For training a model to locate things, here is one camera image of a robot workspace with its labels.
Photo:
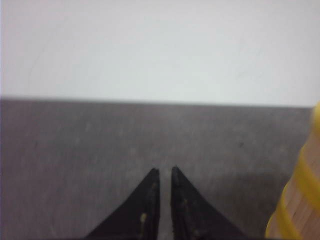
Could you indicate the front bamboo steamer basket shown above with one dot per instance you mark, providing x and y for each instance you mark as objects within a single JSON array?
[{"x": 297, "y": 214}]

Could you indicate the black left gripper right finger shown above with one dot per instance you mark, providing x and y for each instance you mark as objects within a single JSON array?
[{"x": 193, "y": 217}]

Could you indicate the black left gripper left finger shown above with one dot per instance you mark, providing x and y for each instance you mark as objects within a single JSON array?
[{"x": 137, "y": 218}]

